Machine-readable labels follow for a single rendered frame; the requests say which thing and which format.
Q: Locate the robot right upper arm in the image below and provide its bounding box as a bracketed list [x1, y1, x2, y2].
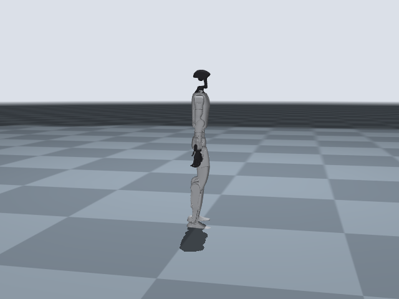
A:
[194, 95, 205, 126]

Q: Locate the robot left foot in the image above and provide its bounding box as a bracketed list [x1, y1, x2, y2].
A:
[187, 215, 210, 222]

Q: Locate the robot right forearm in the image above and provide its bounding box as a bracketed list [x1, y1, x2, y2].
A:
[194, 120, 204, 150]

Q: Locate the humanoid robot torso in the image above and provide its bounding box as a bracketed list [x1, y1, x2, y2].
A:
[191, 90, 210, 150]

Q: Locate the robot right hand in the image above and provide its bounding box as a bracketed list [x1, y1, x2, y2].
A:
[191, 144, 203, 168]

